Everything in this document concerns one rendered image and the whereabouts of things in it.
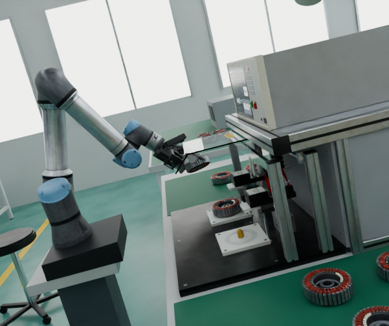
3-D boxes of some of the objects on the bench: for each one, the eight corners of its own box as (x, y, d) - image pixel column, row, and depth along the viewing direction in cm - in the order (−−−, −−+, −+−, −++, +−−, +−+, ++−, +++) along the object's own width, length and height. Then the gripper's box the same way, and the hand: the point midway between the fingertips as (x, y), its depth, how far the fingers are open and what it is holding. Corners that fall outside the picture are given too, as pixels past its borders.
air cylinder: (281, 235, 121) (277, 218, 120) (274, 226, 129) (270, 211, 127) (296, 231, 122) (293, 215, 120) (288, 222, 129) (285, 207, 128)
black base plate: (180, 297, 105) (178, 290, 104) (171, 217, 167) (170, 211, 167) (346, 253, 107) (345, 246, 106) (276, 189, 169) (276, 184, 169)
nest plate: (222, 256, 117) (222, 252, 117) (215, 237, 132) (215, 233, 131) (270, 244, 118) (270, 240, 117) (258, 226, 132) (257, 222, 132)
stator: (215, 220, 142) (213, 211, 141) (211, 210, 153) (209, 202, 152) (244, 213, 143) (243, 204, 142) (239, 204, 153) (237, 195, 153)
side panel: (354, 255, 105) (336, 141, 98) (348, 250, 108) (331, 139, 101) (451, 229, 106) (441, 114, 99) (443, 225, 109) (432, 113, 102)
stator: (224, 176, 207) (223, 169, 206) (237, 178, 198) (236, 171, 197) (208, 183, 202) (206, 176, 201) (221, 185, 192) (219, 179, 192)
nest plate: (211, 227, 141) (211, 224, 140) (206, 213, 155) (206, 210, 155) (252, 217, 141) (251, 213, 141) (243, 204, 156) (242, 200, 155)
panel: (346, 248, 105) (329, 141, 99) (274, 184, 169) (261, 118, 163) (350, 246, 105) (334, 140, 99) (277, 184, 170) (264, 117, 163)
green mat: (167, 216, 169) (167, 216, 169) (164, 181, 228) (164, 180, 228) (372, 163, 173) (372, 163, 173) (317, 142, 232) (317, 141, 232)
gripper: (145, 162, 170) (184, 184, 174) (162, 144, 155) (203, 169, 159) (153, 147, 174) (191, 169, 179) (169, 128, 160) (210, 153, 164)
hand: (198, 164), depth 171 cm, fingers closed on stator, 13 cm apart
